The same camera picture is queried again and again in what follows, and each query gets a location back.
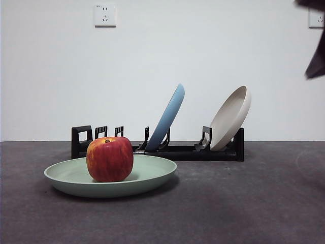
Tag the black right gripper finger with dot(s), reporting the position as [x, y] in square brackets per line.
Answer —
[317, 63]

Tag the green plate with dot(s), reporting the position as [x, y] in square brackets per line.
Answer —
[152, 170]

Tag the red apple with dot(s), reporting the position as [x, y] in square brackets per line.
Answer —
[109, 160]

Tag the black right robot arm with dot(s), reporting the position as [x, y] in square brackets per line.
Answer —
[313, 3]

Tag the beige plate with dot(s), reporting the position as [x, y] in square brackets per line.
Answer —
[229, 119]

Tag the black plate rack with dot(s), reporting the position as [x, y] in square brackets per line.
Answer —
[215, 155]

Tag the blue plate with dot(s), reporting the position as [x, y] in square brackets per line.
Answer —
[167, 117]

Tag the white wall socket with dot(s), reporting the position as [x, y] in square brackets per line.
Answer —
[316, 20]
[105, 15]

